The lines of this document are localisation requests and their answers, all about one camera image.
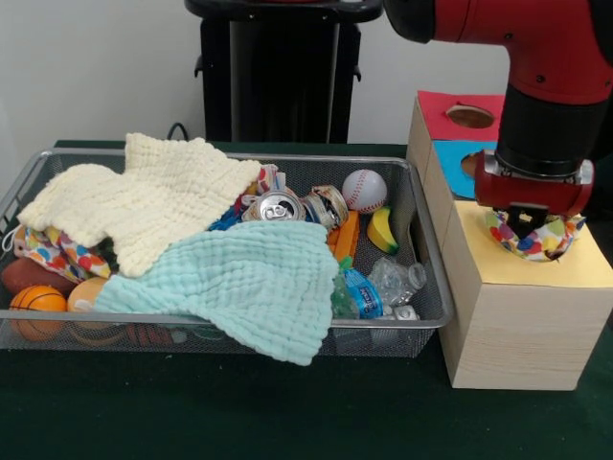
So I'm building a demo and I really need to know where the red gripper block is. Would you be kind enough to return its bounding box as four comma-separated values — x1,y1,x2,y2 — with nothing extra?
473,149,596,240

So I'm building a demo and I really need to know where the colourful dotted cloth bag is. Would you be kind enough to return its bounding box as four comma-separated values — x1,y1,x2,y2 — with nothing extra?
11,224,116,284
484,208,586,264

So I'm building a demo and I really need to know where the cream waffle cloth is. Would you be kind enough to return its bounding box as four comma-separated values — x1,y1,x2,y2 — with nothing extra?
16,132,263,279

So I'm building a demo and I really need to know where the wooden box with three holes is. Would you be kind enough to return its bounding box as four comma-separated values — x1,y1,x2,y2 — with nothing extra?
405,90,613,392

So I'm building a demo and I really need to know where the clear crushed bottle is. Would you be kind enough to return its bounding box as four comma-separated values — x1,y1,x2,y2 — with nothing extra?
367,257,428,308

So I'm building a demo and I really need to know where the yellow foam banana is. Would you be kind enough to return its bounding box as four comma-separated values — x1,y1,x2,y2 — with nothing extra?
366,206,399,254

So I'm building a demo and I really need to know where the white baseball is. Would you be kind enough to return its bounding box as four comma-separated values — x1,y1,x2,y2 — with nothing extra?
341,169,388,215

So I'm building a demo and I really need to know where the crushed bottle with blue label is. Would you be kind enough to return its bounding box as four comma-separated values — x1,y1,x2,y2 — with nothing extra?
332,266,387,320

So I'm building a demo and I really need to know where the orange toy carrot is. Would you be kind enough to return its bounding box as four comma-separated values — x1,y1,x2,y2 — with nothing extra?
328,210,360,269

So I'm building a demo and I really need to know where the crushed printed can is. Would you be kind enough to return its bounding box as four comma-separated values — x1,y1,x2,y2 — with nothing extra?
301,185,350,229

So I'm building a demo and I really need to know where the crushed silver can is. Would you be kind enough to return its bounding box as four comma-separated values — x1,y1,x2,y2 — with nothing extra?
241,189,307,223

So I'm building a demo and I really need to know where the mint waffle cloth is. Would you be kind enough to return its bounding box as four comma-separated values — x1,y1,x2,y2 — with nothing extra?
93,220,340,368

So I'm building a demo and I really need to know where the dark green table cloth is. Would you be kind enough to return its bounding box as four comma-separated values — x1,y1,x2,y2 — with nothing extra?
0,138,613,460

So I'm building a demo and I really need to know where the peach foam ball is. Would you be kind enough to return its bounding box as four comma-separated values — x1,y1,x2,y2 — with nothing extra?
65,276,112,332

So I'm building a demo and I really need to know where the small orange basketball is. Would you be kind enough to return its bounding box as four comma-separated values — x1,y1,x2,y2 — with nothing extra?
8,285,68,342

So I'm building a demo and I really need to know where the small brown football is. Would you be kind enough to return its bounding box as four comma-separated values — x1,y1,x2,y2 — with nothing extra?
0,258,78,298

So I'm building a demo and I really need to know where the shallow wire mesh bin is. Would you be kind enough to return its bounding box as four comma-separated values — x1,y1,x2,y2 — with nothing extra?
0,147,455,358

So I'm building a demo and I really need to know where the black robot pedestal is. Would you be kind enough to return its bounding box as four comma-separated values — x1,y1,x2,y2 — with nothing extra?
184,0,387,144

